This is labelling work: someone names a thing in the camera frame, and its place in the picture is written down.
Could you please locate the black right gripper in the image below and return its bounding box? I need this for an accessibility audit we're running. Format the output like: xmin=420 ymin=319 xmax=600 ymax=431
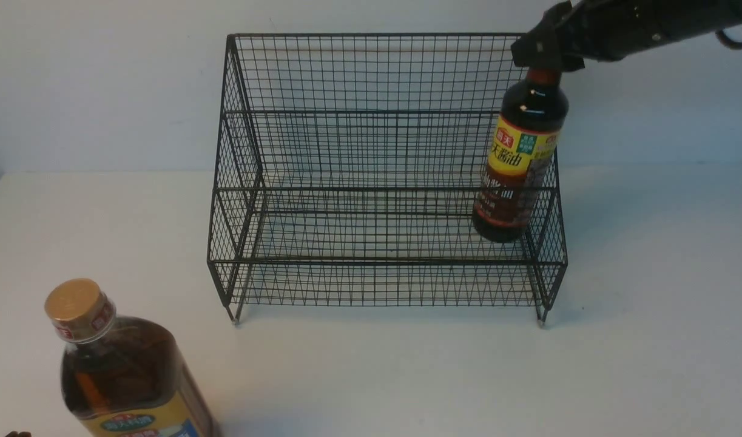
xmin=510 ymin=1 xmax=742 ymax=72

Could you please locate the dark soy sauce bottle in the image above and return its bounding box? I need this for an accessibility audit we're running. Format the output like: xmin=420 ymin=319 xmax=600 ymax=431
xmin=471 ymin=69 xmax=568 ymax=243

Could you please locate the amber cooking wine bottle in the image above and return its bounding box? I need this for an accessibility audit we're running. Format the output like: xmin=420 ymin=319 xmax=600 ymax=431
xmin=44 ymin=277 xmax=223 ymax=436

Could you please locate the black cable loop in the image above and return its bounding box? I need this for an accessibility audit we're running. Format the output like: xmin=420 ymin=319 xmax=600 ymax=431
xmin=715 ymin=22 xmax=742 ymax=50

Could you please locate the black wire mesh shelf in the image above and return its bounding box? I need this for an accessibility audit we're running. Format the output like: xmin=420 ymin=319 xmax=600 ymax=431
xmin=207 ymin=33 xmax=568 ymax=327

